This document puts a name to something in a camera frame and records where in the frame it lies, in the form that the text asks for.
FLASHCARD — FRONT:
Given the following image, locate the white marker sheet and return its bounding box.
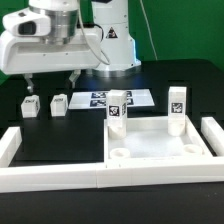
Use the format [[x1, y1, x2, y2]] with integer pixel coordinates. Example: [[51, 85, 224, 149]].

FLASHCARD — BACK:
[[69, 89, 155, 110]]

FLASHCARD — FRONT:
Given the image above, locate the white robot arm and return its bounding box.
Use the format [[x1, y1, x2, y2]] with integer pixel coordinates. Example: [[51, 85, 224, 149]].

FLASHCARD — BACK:
[[0, 0, 141, 81]]

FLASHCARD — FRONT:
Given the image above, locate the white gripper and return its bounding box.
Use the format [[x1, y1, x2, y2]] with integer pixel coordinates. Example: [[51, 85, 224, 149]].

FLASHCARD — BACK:
[[0, 28, 101, 93]]

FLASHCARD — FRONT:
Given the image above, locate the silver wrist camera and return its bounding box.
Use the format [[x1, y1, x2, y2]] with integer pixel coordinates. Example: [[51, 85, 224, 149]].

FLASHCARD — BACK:
[[3, 8, 51, 37]]

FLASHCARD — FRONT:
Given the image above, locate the white cable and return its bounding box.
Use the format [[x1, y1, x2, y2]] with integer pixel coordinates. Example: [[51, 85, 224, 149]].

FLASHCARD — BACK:
[[77, 0, 159, 66]]

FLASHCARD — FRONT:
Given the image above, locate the white U-shaped fence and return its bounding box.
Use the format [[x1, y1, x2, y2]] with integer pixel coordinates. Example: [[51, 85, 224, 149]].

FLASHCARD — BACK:
[[0, 117, 224, 193]]

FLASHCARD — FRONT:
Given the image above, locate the white square tabletop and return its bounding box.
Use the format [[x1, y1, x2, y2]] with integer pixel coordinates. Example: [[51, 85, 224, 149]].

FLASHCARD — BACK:
[[104, 116, 212, 160]]

